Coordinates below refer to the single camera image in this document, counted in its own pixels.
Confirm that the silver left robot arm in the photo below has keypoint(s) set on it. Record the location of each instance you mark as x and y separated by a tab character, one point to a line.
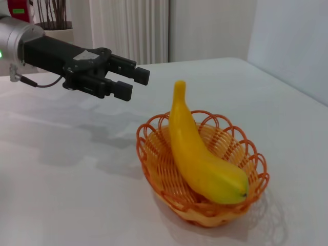
12	38

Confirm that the white pot with brown twigs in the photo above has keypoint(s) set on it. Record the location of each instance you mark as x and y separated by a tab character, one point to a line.
59	34

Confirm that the yellow banana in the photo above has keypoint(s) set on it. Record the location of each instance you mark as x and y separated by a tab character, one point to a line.
194	159

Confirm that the orange wicker basket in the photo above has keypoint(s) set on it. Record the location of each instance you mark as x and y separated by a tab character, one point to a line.
205	217

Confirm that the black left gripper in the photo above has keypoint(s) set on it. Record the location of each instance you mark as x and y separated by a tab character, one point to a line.
51	56

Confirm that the white pleated curtain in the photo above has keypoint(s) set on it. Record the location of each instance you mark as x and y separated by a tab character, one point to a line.
123	25

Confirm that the red object with green label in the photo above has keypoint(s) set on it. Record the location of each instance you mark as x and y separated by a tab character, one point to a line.
20	11

